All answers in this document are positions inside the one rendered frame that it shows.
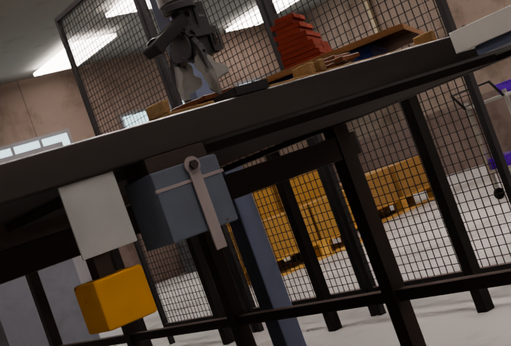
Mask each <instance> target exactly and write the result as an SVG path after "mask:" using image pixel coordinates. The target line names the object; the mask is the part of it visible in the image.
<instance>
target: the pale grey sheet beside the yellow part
mask: <svg viewBox="0 0 511 346"><path fill-rule="evenodd" d="M57 189H58V191H59V195H60V198H61V200H62V204H63V206H64V209H65V213H66V214H67V217H68V221H69V223H70V226H71V229H72V232H73V234H74V237H75V240H76V243H77V245H78V249H79V251H80V254H81V258H82V260H83V261H84V260H86V259H89V258H92V257H94V256H98V255H100V254H103V253H105V252H109V251H111V250H113V249H117V248H119V247H121V246H125V245H127V244H130V243H133V242H135V241H137V238H136V235H135V232H134V229H133V227H132V223H131V221H130V218H129V215H128V212H127V210H126V207H125V204H124V201H123V199H122V195H121V193H120V191H119V187H118V184H117V182H116V178H115V176H114V173H113V171H109V172H107V173H103V174H100V175H97V176H93V177H91V178H88V179H83V180H81V181H78V182H75V183H71V184H68V185H66V186H61V187H58V188H57Z"/></svg>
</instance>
